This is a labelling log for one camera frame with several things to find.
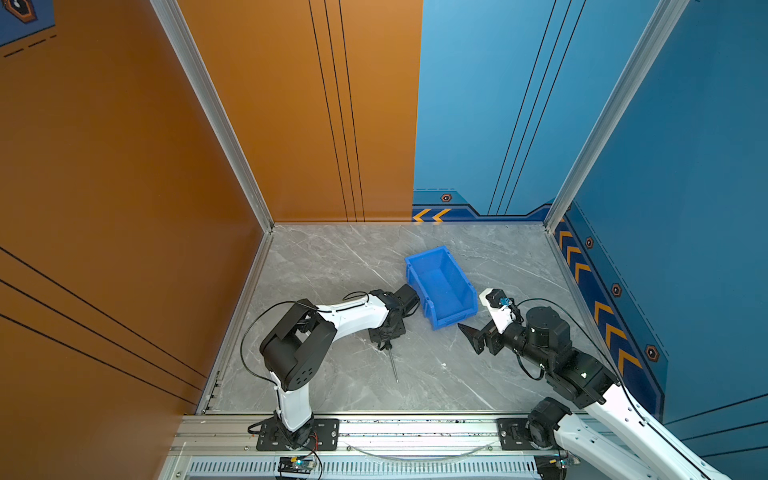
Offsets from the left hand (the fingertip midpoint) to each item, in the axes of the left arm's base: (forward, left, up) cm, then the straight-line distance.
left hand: (394, 332), depth 91 cm
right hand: (-5, -19, +22) cm, 29 cm away
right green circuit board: (-33, -38, 0) cm, 50 cm away
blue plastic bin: (+15, -16, +3) cm, 22 cm away
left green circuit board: (-33, +23, -1) cm, 41 cm away
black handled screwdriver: (-9, 0, -1) cm, 9 cm away
